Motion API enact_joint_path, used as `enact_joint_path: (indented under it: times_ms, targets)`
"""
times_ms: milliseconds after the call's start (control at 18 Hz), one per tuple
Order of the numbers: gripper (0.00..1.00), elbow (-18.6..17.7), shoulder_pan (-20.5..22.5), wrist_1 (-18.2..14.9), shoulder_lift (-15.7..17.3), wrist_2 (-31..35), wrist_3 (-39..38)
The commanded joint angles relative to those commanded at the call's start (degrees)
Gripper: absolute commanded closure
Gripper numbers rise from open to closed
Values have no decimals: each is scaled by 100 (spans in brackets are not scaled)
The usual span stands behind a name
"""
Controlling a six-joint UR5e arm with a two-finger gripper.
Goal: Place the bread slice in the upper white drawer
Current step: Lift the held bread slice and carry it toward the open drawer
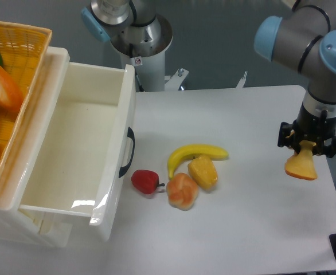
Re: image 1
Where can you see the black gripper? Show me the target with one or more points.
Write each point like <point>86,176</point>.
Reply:
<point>312,128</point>

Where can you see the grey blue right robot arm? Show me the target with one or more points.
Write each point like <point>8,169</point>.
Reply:
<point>306,43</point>

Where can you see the round bread roll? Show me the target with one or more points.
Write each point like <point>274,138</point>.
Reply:
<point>182,191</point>

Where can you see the open upper white drawer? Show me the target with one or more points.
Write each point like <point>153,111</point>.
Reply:
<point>76,175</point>

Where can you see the white drawer cabinet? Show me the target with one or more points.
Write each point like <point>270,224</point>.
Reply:
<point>17,224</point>

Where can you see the yellow banana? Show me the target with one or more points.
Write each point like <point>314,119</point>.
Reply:
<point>191,151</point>

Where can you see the yellow bell pepper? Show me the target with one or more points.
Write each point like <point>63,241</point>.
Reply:
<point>202,170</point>

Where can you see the red bell pepper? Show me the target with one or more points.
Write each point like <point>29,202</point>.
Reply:
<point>146,181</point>

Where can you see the yellow wicker basket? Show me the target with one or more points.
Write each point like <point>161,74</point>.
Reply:
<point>22,48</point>

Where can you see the orange baguette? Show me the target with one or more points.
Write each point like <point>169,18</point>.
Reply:
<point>0,83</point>

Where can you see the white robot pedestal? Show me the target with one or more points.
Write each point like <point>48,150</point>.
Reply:
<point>150,73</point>

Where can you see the black drawer handle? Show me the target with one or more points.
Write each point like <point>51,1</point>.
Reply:
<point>130,151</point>

